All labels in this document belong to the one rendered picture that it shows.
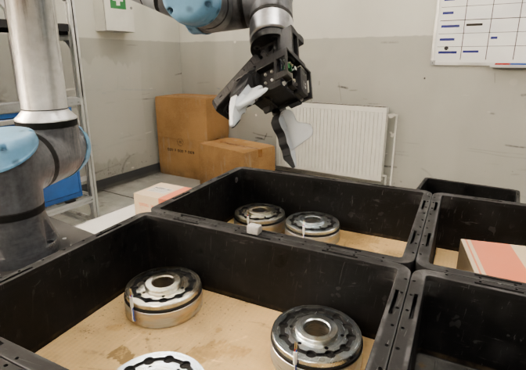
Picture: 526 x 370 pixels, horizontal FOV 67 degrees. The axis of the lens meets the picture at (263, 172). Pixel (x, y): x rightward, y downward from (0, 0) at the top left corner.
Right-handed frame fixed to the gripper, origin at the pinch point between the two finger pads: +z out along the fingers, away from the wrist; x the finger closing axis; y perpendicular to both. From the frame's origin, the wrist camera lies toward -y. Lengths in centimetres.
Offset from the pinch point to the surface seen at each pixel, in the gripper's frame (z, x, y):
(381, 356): 27.9, -7.1, 17.4
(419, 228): 10.9, 15.3, 16.2
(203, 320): 22.9, -1.5, -8.6
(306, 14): -247, 180, -88
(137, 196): -17, 24, -64
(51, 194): -65, 57, -199
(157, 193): -18, 27, -59
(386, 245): 8.2, 29.8, 5.9
